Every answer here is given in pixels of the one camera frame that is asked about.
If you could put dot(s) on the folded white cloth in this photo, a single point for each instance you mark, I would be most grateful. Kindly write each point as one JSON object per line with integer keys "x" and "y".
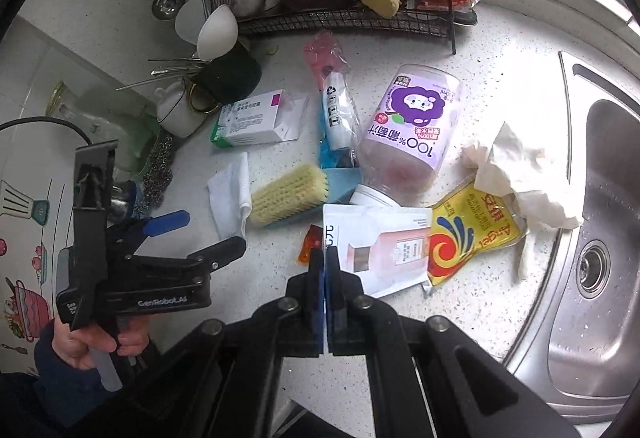
{"x": 227, "y": 198}

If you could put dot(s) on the steel wool scourer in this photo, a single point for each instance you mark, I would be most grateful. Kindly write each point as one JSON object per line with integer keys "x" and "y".
{"x": 159, "y": 168}

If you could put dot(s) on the stainless steel sink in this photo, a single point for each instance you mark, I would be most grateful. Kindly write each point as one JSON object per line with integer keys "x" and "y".
{"x": 600, "y": 178}

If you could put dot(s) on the pink blue plastic bag package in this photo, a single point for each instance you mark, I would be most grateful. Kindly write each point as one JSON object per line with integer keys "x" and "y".
{"x": 336, "y": 108}

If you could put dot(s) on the white ceramic pot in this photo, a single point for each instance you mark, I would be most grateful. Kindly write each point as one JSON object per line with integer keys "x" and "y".
{"x": 175, "y": 113}

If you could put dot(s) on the scrub brush with blue back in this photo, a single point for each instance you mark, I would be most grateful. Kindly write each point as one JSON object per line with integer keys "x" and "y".
{"x": 290, "y": 193}

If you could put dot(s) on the dark green utensil cup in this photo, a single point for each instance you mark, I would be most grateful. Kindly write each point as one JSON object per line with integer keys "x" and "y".
{"x": 235, "y": 73}

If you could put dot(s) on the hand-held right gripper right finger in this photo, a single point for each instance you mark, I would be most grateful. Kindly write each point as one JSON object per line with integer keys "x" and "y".
{"x": 334, "y": 303}

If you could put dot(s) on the plastic bottle with purple label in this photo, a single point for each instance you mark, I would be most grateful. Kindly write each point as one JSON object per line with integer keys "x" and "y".
{"x": 410, "y": 128}

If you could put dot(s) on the crumpled white tissue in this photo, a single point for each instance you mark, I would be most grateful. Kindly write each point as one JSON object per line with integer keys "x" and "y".
{"x": 520, "y": 173}

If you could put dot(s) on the red sachet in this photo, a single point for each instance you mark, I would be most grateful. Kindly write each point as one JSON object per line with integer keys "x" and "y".
{"x": 435, "y": 0}

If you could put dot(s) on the yellow foil packet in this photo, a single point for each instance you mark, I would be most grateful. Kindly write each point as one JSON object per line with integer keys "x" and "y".
{"x": 462, "y": 238}

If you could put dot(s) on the white spoon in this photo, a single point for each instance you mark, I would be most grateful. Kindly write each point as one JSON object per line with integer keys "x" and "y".
{"x": 217, "y": 30}

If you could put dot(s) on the sink drain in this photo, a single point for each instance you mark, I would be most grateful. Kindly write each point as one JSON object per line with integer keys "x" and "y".
{"x": 593, "y": 268}

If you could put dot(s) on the dark round lid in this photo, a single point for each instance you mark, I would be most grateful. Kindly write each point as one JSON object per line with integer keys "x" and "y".
{"x": 465, "y": 17}

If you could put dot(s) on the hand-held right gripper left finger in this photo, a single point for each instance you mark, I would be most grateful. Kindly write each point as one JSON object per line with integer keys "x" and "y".
{"x": 315, "y": 303}

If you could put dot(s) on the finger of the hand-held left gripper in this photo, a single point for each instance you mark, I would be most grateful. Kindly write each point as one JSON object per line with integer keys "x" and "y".
{"x": 170, "y": 221}
{"x": 220, "y": 252}

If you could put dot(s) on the person's left hand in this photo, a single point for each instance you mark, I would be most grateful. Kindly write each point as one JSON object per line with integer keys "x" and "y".
{"x": 67, "y": 343}

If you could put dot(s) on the white green medicine box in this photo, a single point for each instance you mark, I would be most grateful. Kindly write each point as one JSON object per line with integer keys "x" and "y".
{"x": 250, "y": 120}

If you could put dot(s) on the cartoon wall sticker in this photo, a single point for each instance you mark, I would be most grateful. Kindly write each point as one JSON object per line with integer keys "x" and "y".
{"x": 25, "y": 268}

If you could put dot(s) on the clear glass jar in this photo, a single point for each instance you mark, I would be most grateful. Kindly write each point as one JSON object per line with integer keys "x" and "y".
{"x": 110, "y": 128}

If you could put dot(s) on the orange wrapper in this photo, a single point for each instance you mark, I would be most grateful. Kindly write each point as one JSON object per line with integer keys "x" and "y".
{"x": 307, "y": 245}

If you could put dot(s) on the white perfume sample card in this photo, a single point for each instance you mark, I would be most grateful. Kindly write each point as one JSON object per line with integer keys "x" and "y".
{"x": 385, "y": 243}

